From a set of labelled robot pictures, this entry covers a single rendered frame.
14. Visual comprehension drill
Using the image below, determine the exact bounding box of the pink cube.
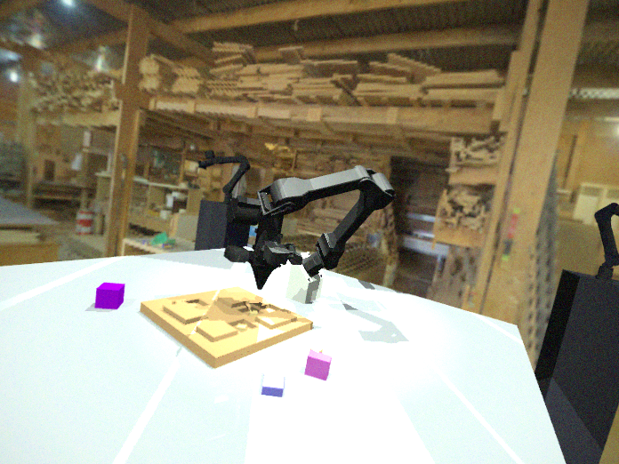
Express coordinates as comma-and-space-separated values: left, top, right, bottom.
304, 350, 332, 381

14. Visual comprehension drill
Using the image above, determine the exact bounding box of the purple cube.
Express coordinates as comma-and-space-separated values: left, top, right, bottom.
94, 283, 125, 310

